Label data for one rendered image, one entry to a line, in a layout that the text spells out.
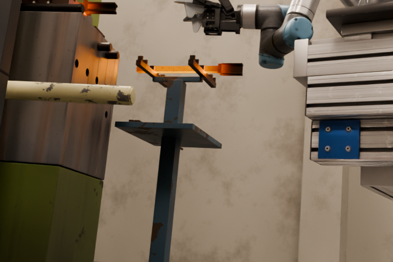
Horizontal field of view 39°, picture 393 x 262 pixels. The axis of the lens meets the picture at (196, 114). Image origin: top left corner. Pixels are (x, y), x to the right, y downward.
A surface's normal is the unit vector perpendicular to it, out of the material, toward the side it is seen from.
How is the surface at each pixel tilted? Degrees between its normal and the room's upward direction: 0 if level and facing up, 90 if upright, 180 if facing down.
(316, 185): 90
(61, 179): 90
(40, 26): 90
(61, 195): 90
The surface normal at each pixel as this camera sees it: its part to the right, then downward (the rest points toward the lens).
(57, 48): -0.16, -0.22
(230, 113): -0.50, -0.23
